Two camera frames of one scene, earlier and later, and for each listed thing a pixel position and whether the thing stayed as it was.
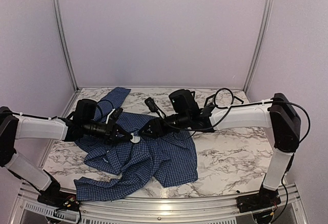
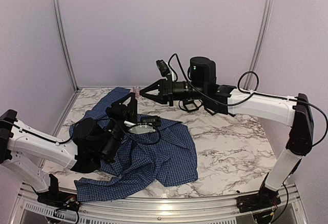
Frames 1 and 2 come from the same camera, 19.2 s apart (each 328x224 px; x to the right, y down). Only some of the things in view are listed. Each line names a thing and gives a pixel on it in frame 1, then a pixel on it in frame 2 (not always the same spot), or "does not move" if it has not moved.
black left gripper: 115,130 -> 120,113
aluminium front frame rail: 27,210 does not move
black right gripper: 154,133 -> 165,89
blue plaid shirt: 170,160 does not move
